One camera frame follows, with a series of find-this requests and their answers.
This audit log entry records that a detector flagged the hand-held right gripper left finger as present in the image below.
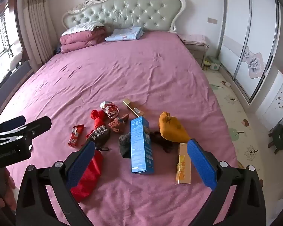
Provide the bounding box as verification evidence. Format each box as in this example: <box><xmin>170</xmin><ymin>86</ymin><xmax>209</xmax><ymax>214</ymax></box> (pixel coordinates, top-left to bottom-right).
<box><xmin>16</xmin><ymin>141</ymin><xmax>102</xmax><ymax>226</ymax></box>

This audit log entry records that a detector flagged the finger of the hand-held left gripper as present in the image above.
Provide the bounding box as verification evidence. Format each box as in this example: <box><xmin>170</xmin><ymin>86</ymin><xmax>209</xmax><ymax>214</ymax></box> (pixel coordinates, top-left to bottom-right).
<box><xmin>0</xmin><ymin>116</ymin><xmax>27</xmax><ymax>134</ymax></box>
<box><xmin>20</xmin><ymin>116</ymin><xmax>52</xmax><ymax>142</ymax></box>

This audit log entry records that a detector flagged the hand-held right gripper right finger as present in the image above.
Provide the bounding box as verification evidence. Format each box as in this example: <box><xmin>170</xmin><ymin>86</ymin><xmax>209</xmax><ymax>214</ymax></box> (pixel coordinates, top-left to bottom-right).
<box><xmin>187</xmin><ymin>139</ymin><xmax>267</xmax><ymax>226</ymax></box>

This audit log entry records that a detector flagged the red candy wrapper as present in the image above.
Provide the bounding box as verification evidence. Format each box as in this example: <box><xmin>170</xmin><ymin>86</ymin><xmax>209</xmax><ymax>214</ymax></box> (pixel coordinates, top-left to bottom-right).
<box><xmin>68</xmin><ymin>124</ymin><xmax>85</xmax><ymax>149</ymax></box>

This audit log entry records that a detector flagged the brown lettered sock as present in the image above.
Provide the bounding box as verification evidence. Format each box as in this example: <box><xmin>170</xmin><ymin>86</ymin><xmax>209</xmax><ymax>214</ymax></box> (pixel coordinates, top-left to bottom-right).
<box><xmin>89</xmin><ymin>126</ymin><xmax>111</xmax><ymax>148</ymax></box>

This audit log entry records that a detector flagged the person's left hand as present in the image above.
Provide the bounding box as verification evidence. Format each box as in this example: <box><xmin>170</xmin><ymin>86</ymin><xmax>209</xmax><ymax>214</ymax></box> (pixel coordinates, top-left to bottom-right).
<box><xmin>0</xmin><ymin>169</ymin><xmax>17</xmax><ymax>209</ymax></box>

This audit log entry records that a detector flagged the yellow and white box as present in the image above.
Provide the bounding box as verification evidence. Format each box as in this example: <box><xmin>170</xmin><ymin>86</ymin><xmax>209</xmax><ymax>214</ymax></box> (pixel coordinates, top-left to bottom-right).
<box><xmin>175</xmin><ymin>143</ymin><xmax>191</xmax><ymax>185</ymax></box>

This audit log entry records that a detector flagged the red fabric bag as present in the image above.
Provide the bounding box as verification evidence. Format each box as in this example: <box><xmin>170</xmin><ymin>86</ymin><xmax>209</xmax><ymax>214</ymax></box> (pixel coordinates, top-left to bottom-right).
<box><xmin>69</xmin><ymin>147</ymin><xmax>109</xmax><ymax>203</ymax></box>

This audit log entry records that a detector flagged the dark bench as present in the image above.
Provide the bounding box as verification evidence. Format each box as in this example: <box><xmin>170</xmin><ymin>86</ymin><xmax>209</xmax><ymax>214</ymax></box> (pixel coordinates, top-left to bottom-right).
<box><xmin>0</xmin><ymin>61</ymin><xmax>35</xmax><ymax>123</ymax></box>

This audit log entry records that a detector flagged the red sock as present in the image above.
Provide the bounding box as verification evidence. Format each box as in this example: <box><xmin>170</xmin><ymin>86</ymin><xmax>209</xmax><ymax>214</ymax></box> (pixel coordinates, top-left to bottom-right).
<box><xmin>86</xmin><ymin>109</ymin><xmax>107</xmax><ymax>140</ymax></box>

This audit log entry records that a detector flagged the yellow cloth pouch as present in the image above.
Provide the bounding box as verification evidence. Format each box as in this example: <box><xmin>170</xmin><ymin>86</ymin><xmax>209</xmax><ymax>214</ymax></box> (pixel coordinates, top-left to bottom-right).
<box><xmin>158</xmin><ymin>111</ymin><xmax>194</xmax><ymax>143</ymax></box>

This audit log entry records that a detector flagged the dark brown cloth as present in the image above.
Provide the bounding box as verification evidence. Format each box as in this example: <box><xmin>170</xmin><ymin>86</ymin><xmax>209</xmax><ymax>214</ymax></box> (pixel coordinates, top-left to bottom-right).
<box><xmin>151</xmin><ymin>131</ymin><xmax>174</xmax><ymax>155</ymax></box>

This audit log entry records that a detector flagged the grey sock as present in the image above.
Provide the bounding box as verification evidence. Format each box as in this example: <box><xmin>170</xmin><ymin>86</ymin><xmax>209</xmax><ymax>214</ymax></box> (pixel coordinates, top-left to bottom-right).
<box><xmin>118</xmin><ymin>132</ymin><xmax>132</xmax><ymax>158</ymax></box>

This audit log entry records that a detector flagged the brown and orange sock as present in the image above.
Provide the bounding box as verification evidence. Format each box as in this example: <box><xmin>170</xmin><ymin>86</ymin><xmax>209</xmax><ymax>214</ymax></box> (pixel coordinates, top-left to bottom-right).
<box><xmin>108</xmin><ymin>114</ymin><xmax>130</xmax><ymax>133</ymax></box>

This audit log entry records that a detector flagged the crumpled red foil wrapper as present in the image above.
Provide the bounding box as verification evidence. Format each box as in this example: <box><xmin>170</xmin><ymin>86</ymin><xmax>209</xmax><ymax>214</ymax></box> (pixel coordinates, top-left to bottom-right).
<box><xmin>100</xmin><ymin>101</ymin><xmax>120</xmax><ymax>119</ymax></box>

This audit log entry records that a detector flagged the blue carton box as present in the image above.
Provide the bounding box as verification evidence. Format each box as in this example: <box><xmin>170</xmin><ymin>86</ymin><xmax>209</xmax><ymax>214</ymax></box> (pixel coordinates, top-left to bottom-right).
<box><xmin>130</xmin><ymin>116</ymin><xmax>154</xmax><ymax>175</ymax></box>

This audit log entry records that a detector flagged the tree print floor mat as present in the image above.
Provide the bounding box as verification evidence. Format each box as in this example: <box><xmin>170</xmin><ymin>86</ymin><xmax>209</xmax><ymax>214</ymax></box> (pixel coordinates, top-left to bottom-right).
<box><xmin>203</xmin><ymin>68</ymin><xmax>275</xmax><ymax>193</ymax></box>

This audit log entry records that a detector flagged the window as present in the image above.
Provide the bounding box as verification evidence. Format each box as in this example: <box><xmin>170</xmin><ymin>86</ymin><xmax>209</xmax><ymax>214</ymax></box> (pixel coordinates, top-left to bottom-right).
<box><xmin>0</xmin><ymin>0</ymin><xmax>24</xmax><ymax>76</ymax></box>

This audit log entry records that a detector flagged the dark round stool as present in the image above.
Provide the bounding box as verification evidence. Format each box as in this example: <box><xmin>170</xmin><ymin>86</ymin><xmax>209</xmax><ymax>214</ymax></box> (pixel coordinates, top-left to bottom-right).
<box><xmin>268</xmin><ymin>124</ymin><xmax>283</xmax><ymax>155</ymax></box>

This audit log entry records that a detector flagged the folded pink quilt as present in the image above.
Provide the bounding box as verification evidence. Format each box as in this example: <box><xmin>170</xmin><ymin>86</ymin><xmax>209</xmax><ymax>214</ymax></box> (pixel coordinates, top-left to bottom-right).
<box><xmin>60</xmin><ymin>26</ymin><xmax>107</xmax><ymax>54</ymax></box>

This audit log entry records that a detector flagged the white cabinet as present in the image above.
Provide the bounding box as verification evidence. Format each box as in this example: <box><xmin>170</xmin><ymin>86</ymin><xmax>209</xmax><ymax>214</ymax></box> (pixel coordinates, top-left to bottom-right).
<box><xmin>255</xmin><ymin>70</ymin><xmax>283</xmax><ymax>128</ymax></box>

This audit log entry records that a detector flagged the beige curtain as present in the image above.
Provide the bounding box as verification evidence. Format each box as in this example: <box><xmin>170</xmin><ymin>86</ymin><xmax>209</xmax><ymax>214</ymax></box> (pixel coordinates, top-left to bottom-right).
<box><xmin>22</xmin><ymin>0</ymin><xmax>55</xmax><ymax>64</ymax></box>

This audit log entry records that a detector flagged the green and white storage box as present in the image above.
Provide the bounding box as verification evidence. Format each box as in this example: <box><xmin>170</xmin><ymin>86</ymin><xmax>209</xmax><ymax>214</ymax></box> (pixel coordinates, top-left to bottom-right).
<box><xmin>206</xmin><ymin>56</ymin><xmax>221</xmax><ymax>71</ymax></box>

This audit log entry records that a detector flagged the white striped pillow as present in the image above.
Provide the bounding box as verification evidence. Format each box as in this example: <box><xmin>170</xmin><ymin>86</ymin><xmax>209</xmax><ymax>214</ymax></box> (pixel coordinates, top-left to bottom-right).
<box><xmin>61</xmin><ymin>22</ymin><xmax>105</xmax><ymax>36</ymax></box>

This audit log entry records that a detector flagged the grey nightstand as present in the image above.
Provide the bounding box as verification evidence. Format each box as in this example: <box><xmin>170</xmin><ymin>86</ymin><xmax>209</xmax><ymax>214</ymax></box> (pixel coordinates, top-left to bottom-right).
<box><xmin>186</xmin><ymin>41</ymin><xmax>209</xmax><ymax>67</ymax></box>

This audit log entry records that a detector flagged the folded light blue blanket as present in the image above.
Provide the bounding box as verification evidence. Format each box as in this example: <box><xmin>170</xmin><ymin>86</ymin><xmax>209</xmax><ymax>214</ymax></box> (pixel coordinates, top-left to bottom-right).
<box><xmin>105</xmin><ymin>26</ymin><xmax>144</xmax><ymax>41</ymax></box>

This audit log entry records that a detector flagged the pink cloth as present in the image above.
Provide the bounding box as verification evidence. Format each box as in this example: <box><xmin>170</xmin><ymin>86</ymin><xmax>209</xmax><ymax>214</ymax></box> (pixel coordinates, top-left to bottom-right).
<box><xmin>178</xmin><ymin>34</ymin><xmax>209</xmax><ymax>46</ymax></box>

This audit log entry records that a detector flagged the white sliding door wardrobe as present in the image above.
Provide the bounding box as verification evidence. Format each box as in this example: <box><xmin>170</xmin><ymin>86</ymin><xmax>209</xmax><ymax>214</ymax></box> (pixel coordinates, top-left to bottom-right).
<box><xmin>218</xmin><ymin>0</ymin><xmax>281</xmax><ymax>104</ymax></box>

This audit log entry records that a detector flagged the tufted green headboard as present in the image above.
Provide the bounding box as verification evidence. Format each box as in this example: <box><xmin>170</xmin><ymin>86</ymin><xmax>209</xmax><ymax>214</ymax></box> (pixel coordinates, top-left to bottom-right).
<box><xmin>62</xmin><ymin>0</ymin><xmax>187</xmax><ymax>32</ymax></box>

